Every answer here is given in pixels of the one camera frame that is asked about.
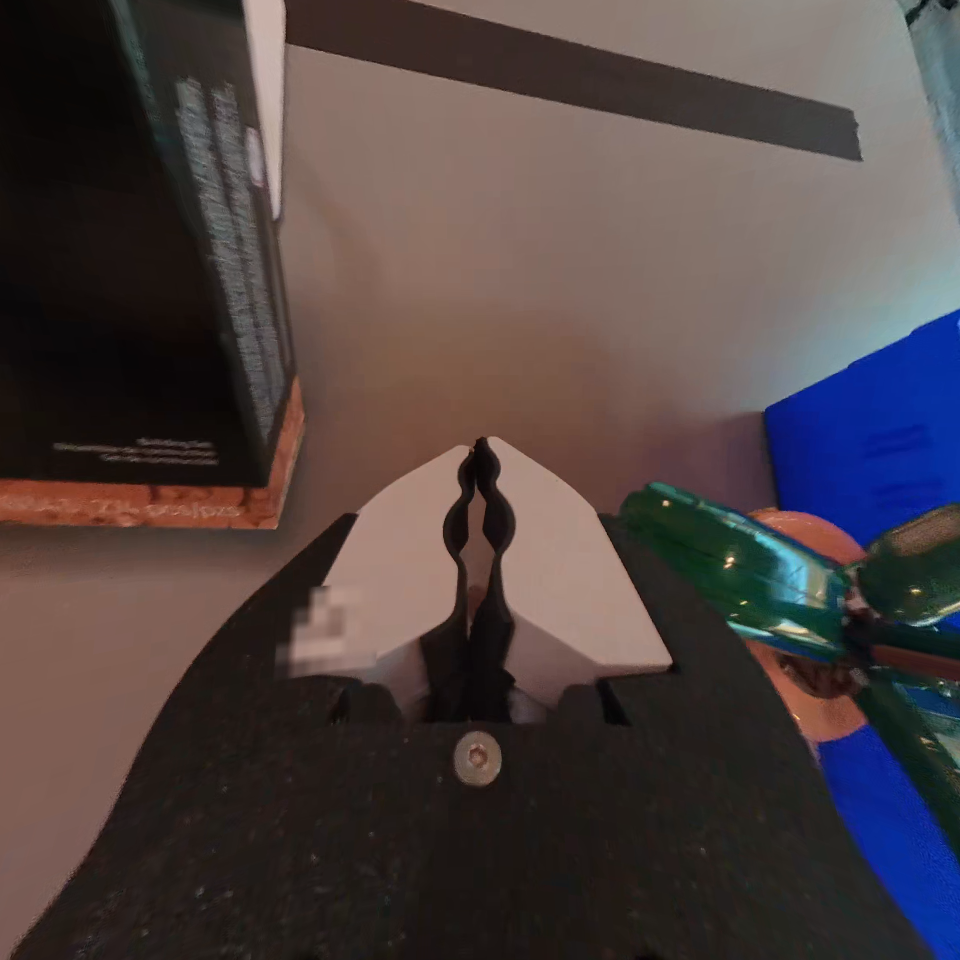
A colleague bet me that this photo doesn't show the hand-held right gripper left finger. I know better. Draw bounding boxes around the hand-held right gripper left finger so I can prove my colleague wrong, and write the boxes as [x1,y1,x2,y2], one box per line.
[321,442,481,723]

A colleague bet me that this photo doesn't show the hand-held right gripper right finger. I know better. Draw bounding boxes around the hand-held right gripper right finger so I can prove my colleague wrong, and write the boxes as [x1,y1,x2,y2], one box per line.
[471,435,674,723]

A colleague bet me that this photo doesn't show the grey desk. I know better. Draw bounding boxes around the grey desk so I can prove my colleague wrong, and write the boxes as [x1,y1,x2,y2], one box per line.
[0,0,960,960]

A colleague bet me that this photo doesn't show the toy flower pot green leaves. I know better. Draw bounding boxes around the toy flower pot green leaves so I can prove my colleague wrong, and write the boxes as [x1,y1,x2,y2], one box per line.
[618,483,960,864]

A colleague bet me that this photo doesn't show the blue plastic bin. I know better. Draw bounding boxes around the blue plastic bin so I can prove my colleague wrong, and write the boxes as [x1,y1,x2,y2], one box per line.
[763,309,960,960]

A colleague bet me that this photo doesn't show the dark orchid picture box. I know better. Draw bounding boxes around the dark orchid picture box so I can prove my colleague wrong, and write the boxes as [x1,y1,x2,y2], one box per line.
[0,0,306,531]

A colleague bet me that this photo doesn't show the black tape strip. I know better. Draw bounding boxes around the black tape strip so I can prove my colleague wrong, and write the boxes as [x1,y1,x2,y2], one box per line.
[285,0,864,162]

